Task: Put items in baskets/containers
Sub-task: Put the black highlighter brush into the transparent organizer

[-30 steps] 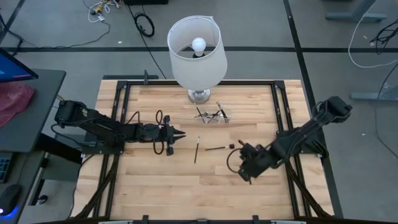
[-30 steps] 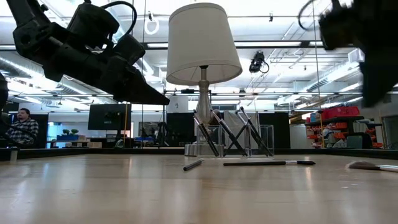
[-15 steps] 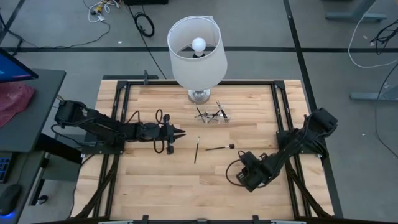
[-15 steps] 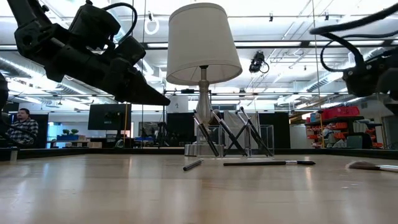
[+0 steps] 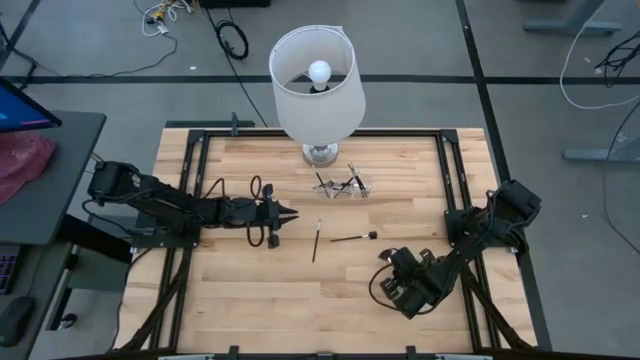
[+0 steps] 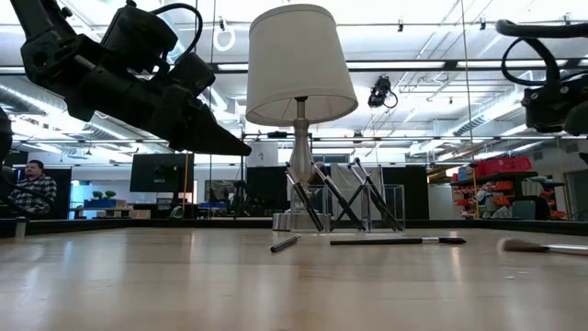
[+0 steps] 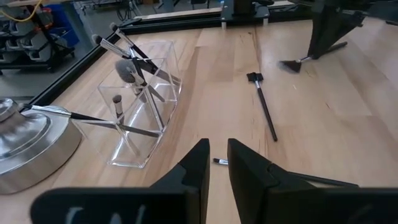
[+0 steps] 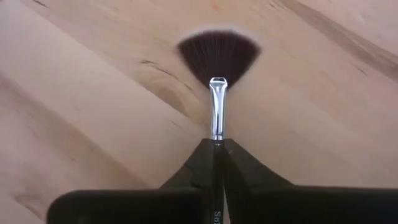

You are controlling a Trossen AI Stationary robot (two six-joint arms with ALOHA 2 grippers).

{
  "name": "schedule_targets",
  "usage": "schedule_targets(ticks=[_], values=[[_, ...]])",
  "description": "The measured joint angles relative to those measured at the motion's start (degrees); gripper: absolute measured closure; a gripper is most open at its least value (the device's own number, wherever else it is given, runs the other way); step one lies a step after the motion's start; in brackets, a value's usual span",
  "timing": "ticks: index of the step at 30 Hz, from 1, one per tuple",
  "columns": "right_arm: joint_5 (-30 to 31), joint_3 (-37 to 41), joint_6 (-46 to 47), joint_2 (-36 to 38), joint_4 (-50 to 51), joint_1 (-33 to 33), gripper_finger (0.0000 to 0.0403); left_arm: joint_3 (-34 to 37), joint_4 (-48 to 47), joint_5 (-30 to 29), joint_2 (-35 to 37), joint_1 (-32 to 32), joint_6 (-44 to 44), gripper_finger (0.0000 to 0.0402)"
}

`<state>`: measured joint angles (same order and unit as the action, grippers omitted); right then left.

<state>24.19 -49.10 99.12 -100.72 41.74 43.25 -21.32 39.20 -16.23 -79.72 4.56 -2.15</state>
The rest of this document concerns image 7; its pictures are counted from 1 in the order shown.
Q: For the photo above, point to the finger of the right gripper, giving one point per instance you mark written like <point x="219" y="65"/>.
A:
<point x="321" y="21"/>
<point x="345" y="18"/>

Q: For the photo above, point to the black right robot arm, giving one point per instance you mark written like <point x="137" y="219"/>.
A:
<point x="244" y="7"/>

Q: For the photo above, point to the fan makeup brush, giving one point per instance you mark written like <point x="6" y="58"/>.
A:
<point x="290" y="66"/>

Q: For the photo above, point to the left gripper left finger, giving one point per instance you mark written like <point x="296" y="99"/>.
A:
<point x="174" y="205"/>

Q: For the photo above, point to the clear acrylic brush organizer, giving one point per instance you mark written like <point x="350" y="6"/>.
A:
<point x="133" y="149"/>

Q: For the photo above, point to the white shade silver table lamp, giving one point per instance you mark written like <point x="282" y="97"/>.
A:
<point x="28" y="149"/>

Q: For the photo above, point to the square-head makeup brush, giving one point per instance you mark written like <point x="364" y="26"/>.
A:
<point x="264" y="107"/>

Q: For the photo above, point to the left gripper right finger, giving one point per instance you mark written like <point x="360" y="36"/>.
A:
<point x="273" y="205"/>

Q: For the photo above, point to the blue bin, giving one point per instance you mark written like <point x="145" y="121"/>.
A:
<point x="66" y="31"/>

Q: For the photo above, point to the grey parts-bin cart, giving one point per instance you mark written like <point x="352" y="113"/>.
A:
<point x="31" y="49"/>

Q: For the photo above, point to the fluffy powder makeup brush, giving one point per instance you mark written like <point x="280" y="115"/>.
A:
<point x="124" y="70"/>

